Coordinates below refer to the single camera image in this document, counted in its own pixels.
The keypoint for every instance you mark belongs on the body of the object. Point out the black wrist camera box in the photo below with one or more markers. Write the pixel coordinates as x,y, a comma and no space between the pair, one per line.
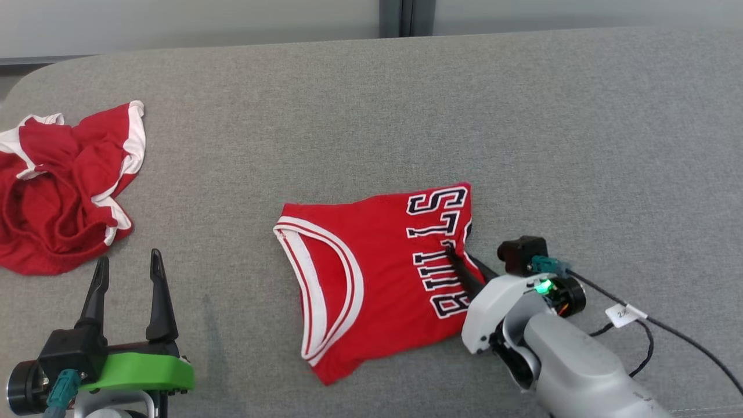
72,351
519,255

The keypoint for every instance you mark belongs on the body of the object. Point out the black right wrist motor cylinder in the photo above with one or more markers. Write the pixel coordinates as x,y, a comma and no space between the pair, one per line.
566,296

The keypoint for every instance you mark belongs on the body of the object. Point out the black wrist motor cylinder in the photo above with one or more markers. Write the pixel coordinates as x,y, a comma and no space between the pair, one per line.
26,389
566,296

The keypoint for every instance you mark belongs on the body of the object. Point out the red basketball shorts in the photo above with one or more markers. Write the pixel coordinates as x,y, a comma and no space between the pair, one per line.
52,209

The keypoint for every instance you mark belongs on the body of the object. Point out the black left wrist motor cylinder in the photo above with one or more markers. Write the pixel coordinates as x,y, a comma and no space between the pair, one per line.
26,389

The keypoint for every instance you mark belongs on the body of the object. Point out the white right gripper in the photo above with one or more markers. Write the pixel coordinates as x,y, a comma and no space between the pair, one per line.
493,307

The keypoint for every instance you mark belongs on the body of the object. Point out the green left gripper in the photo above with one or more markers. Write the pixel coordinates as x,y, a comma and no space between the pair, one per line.
145,371

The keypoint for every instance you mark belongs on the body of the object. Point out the red Bulls basketball jersey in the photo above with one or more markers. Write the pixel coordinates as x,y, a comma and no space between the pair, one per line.
377,278

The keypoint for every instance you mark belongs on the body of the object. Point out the grey baseboard strip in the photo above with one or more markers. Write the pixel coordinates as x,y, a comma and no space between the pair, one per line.
40,60

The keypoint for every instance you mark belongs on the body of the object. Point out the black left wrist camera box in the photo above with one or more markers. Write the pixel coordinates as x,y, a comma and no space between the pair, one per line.
72,351

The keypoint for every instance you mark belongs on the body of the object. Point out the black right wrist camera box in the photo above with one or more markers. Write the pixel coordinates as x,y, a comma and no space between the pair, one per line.
519,255

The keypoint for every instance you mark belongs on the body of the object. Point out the grey partition post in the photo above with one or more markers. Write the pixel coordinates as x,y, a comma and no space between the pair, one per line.
406,17

